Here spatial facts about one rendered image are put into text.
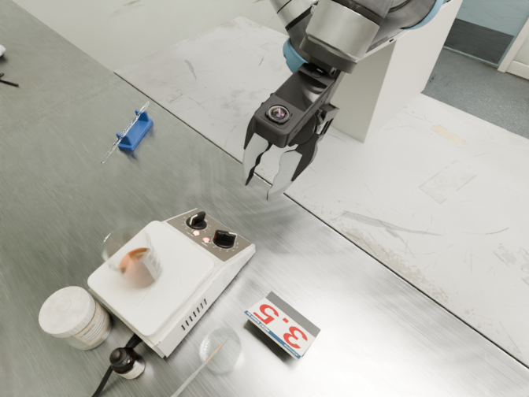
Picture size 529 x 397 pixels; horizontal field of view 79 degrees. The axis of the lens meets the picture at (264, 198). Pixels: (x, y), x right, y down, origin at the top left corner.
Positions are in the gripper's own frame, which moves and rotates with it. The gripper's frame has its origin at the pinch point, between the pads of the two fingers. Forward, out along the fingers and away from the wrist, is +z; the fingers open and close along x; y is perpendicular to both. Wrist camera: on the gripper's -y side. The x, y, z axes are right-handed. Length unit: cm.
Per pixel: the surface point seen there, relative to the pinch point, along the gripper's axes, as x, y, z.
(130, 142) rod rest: 31.5, 8.0, 13.1
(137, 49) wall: 125, 100, 29
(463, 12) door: 0, 286, -71
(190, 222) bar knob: 5.7, -4.3, 9.2
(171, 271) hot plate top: 1.5, -12.8, 10.2
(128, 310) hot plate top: 1.9, -18.5, 13.4
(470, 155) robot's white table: -26.5, 38.9, -13.0
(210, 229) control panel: 3.2, -2.2, 9.9
